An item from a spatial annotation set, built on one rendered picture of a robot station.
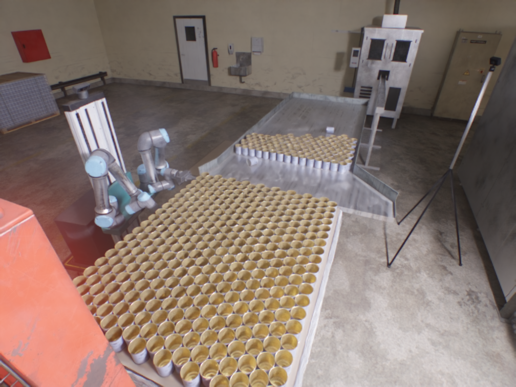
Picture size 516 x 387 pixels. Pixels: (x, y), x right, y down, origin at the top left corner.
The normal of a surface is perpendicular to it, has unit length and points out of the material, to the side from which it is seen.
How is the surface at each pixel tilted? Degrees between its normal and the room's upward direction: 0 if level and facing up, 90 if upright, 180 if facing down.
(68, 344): 90
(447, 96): 90
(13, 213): 0
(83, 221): 0
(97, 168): 83
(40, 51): 90
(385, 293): 0
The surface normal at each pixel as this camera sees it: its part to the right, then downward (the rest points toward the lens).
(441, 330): 0.00, -0.83
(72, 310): 0.93, 0.21
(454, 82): -0.37, 0.52
